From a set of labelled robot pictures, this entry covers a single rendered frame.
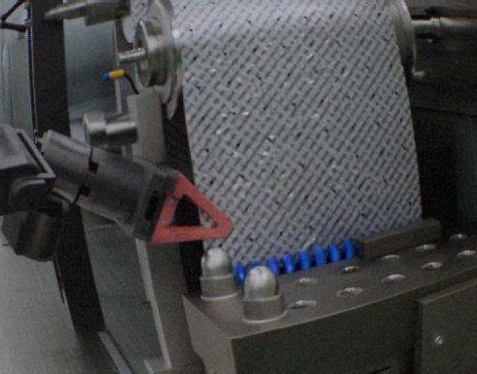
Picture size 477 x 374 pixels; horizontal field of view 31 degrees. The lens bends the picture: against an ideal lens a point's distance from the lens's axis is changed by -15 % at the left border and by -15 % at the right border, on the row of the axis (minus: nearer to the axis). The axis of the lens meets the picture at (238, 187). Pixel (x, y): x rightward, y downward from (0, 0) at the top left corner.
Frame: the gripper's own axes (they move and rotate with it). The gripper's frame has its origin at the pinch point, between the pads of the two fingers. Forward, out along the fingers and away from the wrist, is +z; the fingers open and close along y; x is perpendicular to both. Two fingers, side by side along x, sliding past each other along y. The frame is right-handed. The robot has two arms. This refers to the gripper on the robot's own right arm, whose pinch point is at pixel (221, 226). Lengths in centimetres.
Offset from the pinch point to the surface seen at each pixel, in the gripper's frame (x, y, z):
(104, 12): 18.4, -28.8, -15.5
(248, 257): -1.9, 0.3, 3.5
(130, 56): 12.2, -3.6, -13.7
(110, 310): -19.7, -39.9, 2.2
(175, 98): 9.5, -1.3, -8.1
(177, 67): 12.3, 0.7, -9.6
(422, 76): 24.3, -12.6, 21.9
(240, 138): 8.1, 0.3, -1.3
